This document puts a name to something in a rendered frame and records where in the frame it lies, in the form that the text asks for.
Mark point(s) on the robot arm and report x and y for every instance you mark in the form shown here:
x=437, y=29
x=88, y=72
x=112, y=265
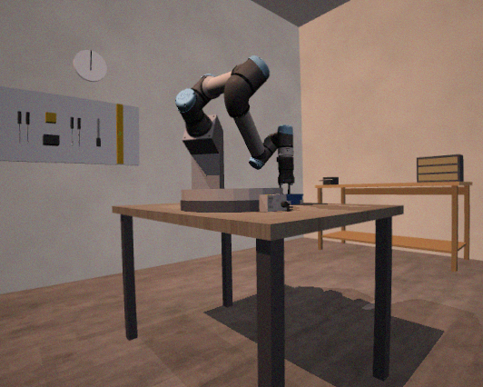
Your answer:
x=237, y=91

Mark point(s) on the blue crate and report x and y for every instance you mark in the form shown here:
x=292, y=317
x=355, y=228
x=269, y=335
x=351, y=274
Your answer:
x=294, y=198

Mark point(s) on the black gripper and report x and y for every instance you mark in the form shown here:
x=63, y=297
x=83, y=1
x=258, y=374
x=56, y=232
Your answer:
x=285, y=167

